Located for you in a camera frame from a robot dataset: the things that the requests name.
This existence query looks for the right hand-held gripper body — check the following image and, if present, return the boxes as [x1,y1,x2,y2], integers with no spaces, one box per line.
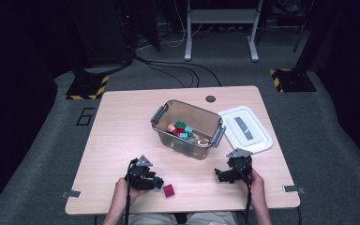
[225,148,253,184]

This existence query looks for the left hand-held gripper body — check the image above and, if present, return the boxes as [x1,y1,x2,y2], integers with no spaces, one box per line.
[125,155,157,191]

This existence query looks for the white container lid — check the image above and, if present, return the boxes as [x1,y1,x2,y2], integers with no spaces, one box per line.
[217,105,274,157]

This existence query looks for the clear plastic storage container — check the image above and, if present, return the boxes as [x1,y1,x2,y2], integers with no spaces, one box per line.
[150,99,227,161]

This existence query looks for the person's left hand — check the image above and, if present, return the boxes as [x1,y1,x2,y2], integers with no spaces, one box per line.
[113,177,148,206]

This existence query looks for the person's right hand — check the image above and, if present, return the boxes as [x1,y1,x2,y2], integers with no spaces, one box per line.
[235,168,266,210]

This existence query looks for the magenta toy block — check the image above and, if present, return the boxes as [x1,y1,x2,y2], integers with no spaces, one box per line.
[162,184,175,199]

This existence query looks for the person's beige shorts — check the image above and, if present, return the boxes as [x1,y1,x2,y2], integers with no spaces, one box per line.
[128,211,242,225]

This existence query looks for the dark cabinet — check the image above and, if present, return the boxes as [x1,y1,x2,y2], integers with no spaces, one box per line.
[67,0,135,68]

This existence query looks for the left hand-held gripper black cable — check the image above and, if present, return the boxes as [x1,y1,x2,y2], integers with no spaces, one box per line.
[123,159,136,225]

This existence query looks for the hand-held gripper black cable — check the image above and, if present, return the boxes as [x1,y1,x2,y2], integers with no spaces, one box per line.
[244,182,253,225]
[123,159,136,225]

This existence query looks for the right hand-held gripper black cable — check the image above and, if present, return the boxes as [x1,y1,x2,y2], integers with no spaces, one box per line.
[244,182,253,225]

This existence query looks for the grey table bracket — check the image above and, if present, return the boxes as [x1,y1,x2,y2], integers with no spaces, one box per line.
[61,189,82,200]
[282,185,307,195]

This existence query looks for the black yellow striped base plate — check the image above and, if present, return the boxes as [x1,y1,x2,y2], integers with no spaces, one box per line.
[269,67,317,94]
[65,74,111,101]

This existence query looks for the black floor cable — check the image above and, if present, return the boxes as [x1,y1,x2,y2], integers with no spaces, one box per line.
[134,55,223,88]
[143,60,201,89]

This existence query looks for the white floor cable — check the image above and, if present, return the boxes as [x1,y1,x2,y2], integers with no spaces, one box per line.
[137,0,203,51]

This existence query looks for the white metal desk frame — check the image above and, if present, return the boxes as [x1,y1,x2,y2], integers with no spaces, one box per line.
[183,0,261,63]

